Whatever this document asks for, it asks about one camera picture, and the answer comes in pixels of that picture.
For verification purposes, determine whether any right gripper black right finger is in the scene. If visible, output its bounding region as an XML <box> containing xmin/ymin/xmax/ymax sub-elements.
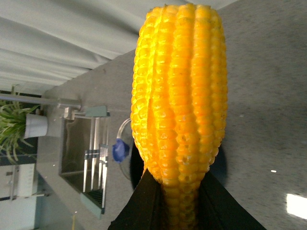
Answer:
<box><xmin>197</xmin><ymin>172</ymin><xmax>265</xmax><ymax>230</ymax></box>

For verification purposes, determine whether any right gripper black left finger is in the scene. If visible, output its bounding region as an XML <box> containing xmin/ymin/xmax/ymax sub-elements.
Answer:
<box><xmin>108</xmin><ymin>171</ymin><xmax>162</xmax><ymax>230</ymax></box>

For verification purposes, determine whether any glass lid with blue knob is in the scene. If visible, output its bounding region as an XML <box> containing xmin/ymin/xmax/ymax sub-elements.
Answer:
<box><xmin>112</xmin><ymin>118</ymin><xmax>134</xmax><ymax>181</ymax></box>

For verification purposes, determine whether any yellow corn cob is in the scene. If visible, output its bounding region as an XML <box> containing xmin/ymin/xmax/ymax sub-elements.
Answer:
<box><xmin>130</xmin><ymin>3</ymin><xmax>228</xmax><ymax>230</ymax></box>

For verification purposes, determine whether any dark blue saucepan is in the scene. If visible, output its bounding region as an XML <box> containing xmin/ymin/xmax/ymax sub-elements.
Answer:
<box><xmin>130</xmin><ymin>143</ymin><xmax>227</xmax><ymax>190</ymax></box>

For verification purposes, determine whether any green dish drying rack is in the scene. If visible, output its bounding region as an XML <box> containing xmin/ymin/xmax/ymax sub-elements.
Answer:
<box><xmin>81</xmin><ymin>105</ymin><xmax>110</xmax><ymax>219</ymax></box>

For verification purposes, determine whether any potted green plant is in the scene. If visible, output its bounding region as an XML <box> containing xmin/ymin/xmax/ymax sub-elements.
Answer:
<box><xmin>0</xmin><ymin>99</ymin><xmax>48</xmax><ymax>164</ymax></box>

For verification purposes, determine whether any white curtain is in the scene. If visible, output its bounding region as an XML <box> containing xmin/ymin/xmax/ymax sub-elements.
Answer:
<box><xmin>0</xmin><ymin>0</ymin><xmax>240</xmax><ymax>92</ymax></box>

